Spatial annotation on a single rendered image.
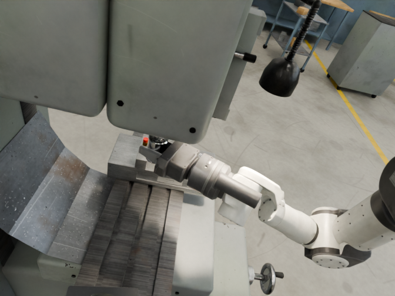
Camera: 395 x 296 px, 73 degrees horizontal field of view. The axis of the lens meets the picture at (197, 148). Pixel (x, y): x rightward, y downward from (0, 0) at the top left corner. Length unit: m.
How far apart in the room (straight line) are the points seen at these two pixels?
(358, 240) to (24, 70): 0.69
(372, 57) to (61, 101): 4.77
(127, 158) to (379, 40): 4.43
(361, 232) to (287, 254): 1.55
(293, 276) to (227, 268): 1.10
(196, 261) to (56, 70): 0.67
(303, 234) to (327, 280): 1.56
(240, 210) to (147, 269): 0.31
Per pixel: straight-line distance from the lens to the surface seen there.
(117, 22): 0.42
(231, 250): 1.10
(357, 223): 0.66
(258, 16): 0.48
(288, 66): 0.55
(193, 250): 0.91
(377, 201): 0.61
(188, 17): 0.40
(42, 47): 0.46
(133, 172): 0.89
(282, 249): 2.17
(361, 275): 2.47
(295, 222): 0.69
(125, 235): 0.81
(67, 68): 0.45
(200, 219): 0.98
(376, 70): 5.18
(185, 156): 0.62
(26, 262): 1.03
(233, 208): 0.59
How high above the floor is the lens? 1.65
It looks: 41 degrees down
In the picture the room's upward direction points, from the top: 19 degrees clockwise
